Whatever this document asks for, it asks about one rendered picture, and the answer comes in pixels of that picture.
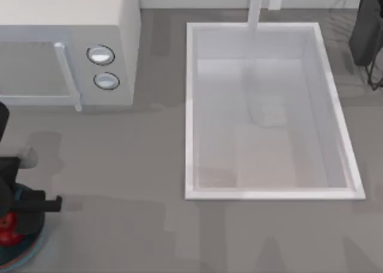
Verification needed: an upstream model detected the pale microwave oven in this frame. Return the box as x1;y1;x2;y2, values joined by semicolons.
0;0;142;113

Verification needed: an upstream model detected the white sink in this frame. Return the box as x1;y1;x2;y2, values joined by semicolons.
183;22;367;202

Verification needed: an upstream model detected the teal round plate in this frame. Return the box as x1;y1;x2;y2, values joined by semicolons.
0;184;49;271

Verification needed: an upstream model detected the small round microwave knob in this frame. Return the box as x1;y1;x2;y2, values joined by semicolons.
93;71;121;92

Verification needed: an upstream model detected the black chair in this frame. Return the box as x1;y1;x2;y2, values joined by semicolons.
348;0;383;92

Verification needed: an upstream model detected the pale microwave door handle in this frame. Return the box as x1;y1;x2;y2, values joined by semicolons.
53;41;83;113

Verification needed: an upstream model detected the large round microwave knob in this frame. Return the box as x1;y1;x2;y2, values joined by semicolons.
86;44;116;66

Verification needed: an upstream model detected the tall white tap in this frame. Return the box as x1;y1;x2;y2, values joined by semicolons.
246;0;265;35

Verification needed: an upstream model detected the microwave oven door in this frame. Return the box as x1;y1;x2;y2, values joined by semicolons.
0;31;82;107

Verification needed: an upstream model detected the red apple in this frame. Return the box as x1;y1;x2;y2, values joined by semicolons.
0;211;24;246

